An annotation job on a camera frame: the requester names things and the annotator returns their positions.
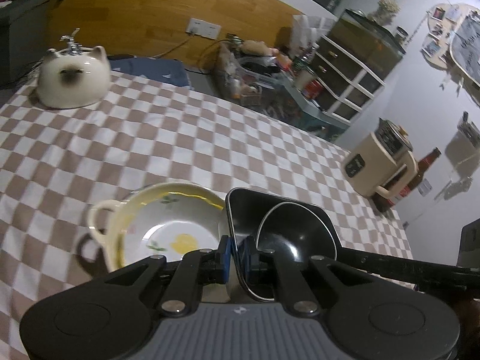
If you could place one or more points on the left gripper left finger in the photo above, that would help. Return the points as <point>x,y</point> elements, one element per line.
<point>188,277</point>

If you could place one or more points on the red soda can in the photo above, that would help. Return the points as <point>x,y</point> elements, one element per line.
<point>313,89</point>

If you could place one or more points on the cream electric cooking pot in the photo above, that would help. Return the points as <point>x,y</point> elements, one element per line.
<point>382,163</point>

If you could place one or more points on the white drawer cabinet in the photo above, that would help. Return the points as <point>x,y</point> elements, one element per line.
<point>352,62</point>

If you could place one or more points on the checkered brown white tablecloth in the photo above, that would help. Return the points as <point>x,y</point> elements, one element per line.
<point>56,164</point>

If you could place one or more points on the round stainless steel bowl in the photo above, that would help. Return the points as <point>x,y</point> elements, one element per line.
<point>294,231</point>

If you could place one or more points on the wooden photo board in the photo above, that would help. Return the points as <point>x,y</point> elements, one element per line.
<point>452,45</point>

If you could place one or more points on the white cat-shaped teapot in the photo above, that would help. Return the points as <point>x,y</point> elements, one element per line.
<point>73,77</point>

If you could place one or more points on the teal storage tray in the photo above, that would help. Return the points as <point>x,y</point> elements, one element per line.
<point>284,102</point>

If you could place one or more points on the rectangular steel tray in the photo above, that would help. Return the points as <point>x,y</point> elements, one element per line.
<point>245,209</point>

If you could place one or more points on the clear plastic clutter box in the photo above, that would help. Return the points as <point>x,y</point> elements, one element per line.
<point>249,80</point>

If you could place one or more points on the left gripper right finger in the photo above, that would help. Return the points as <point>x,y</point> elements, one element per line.
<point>279,274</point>

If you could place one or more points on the small yellow-rimmed floral bowl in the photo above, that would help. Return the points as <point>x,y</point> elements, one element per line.
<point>168,224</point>

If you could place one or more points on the white wall power socket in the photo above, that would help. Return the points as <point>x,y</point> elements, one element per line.
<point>199,27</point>

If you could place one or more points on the brown beer bottle red label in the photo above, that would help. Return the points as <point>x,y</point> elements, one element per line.
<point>423,166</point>

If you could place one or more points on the blue cloth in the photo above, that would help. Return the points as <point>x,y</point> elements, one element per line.
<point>168,71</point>

